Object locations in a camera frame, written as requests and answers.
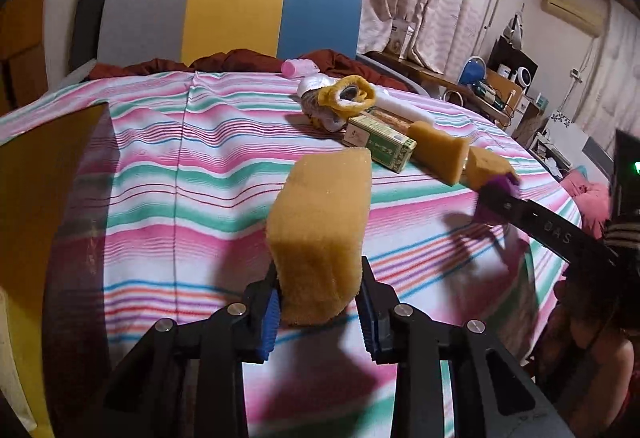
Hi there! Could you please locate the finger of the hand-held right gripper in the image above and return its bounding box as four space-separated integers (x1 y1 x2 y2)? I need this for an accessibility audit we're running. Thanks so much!
475 175 622 270

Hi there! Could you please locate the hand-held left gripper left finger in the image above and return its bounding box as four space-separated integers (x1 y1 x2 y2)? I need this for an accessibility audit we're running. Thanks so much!
100 259 283 438

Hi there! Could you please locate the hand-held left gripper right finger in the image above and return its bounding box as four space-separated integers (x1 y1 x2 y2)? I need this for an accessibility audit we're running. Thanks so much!
357 256 576 438

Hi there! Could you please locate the small yellow sponge purple backing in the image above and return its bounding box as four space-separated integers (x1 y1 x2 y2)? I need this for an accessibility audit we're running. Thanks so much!
465 145 521 196

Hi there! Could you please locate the large yellow sponge block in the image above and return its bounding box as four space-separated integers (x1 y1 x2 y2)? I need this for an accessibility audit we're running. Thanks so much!
265 147 374 328

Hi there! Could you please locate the white foam block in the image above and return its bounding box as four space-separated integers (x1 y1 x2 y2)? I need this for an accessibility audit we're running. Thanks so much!
372 86 437 125

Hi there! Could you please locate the pink cloth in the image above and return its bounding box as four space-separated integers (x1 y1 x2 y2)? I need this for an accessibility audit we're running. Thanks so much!
562 167 614 240

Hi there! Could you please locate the yellow wedge sponge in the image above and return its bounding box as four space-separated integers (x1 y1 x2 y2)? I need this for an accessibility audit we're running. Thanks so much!
406 121 471 184

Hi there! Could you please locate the dark patterned clothing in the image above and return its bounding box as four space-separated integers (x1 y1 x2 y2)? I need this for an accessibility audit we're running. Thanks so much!
537 263 640 438

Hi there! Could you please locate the black shelf box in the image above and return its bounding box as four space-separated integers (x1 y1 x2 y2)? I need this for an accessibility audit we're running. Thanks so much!
487 36 539 85

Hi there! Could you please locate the striped pink green blanket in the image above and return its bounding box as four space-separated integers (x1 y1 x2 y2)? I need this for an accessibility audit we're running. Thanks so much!
0 70 584 438

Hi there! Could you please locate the green cardboard box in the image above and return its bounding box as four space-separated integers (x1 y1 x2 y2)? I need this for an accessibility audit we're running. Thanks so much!
342 114 418 174

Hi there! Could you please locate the wooden desk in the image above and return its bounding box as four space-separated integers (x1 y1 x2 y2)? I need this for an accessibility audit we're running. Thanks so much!
362 50 512 125

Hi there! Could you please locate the yellow plush toy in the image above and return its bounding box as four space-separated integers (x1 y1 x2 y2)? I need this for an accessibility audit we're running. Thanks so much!
300 75 377 135

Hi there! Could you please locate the white coat rack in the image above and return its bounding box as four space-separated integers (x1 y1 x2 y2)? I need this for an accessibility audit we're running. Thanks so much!
482 0 534 42

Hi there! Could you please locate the white carton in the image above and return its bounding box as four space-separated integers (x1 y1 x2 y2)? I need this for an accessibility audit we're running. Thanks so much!
389 18 417 60

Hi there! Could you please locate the pink plastic bottle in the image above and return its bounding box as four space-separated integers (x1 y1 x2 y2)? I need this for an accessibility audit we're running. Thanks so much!
281 59 321 78

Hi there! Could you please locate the dark red blanket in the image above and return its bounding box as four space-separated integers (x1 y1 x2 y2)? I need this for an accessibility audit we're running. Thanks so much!
88 48 426 94

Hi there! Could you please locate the grey yellow blue headboard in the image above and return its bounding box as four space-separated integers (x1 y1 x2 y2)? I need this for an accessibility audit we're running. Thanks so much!
95 0 362 68

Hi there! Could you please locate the wooden wardrobe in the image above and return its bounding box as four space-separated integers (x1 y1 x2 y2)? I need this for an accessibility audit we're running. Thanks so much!
0 0 57 115

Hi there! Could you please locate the wall air conditioner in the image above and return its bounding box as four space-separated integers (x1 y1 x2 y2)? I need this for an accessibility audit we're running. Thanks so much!
541 0 606 38

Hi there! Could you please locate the black bed post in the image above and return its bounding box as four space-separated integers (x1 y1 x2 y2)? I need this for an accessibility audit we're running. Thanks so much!
67 0 119 72

